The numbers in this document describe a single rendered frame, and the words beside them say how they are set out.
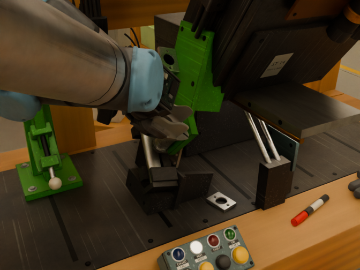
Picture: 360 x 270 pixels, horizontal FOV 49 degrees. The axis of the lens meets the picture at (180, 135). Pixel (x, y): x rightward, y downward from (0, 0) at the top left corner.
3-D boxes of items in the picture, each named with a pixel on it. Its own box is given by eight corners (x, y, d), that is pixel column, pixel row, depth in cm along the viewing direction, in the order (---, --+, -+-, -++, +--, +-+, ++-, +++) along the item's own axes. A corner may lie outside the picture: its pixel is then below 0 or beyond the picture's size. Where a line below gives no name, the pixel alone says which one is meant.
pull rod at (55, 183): (64, 190, 86) (60, 167, 83) (51, 193, 85) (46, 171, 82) (58, 177, 90) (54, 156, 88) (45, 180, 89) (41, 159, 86)
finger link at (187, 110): (206, 131, 70) (171, 102, 65) (182, 139, 74) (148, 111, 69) (209, 117, 72) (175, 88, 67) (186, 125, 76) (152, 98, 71)
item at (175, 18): (274, 133, 116) (289, 16, 100) (185, 158, 103) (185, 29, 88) (238, 111, 130) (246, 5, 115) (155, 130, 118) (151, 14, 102)
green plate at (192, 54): (216, 136, 83) (244, 38, 75) (183, 135, 79) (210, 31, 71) (190, 115, 92) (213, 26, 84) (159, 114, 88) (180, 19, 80)
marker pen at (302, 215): (322, 198, 88) (323, 192, 88) (329, 201, 87) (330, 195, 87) (289, 224, 81) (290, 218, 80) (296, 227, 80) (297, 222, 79)
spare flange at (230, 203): (236, 205, 86) (236, 202, 86) (224, 213, 84) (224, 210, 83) (218, 194, 90) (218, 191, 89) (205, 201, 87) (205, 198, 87)
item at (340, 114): (361, 126, 76) (365, 111, 75) (299, 145, 69) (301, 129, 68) (242, 69, 106) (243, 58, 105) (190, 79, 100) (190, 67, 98)
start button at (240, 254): (249, 260, 69) (252, 259, 68) (235, 266, 68) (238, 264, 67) (242, 245, 70) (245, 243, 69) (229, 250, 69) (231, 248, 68)
